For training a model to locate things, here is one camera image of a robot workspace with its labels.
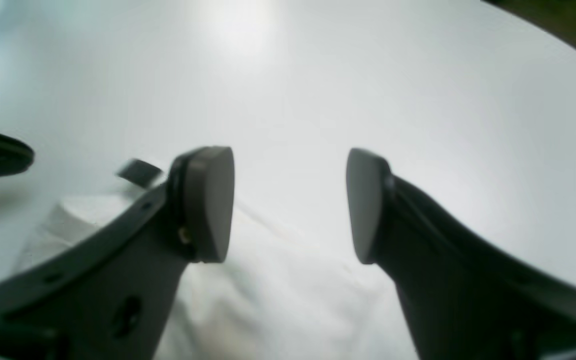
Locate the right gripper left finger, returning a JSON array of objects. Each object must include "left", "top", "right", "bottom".
[{"left": 0, "top": 146, "right": 235, "bottom": 360}]

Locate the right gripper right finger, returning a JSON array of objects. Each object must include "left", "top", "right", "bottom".
[{"left": 346, "top": 148, "right": 576, "bottom": 360}]

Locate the white printed T-shirt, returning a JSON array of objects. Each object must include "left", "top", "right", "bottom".
[{"left": 8, "top": 192, "right": 419, "bottom": 360}]

